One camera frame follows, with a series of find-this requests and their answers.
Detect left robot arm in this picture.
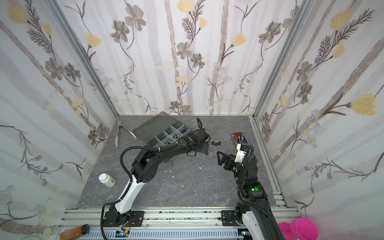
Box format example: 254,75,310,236
100,117,211,240

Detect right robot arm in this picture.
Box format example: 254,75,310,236
217,145,284,240

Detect small tray with tools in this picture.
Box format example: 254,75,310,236
231,132,249,146

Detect green compartment organizer box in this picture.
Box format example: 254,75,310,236
133,112,191,148

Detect metal kitchen tongs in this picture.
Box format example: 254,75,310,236
115,121,138,148

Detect pink plastic cup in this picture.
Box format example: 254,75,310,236
279,218,319,240

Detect white pill bottle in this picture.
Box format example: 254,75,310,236
99,173,116,188

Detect amber bottle black cap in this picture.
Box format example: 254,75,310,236
60,224,90,240

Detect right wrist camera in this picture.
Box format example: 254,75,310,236
235,144,249,163

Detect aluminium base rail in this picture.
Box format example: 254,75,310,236
56,206,301,240

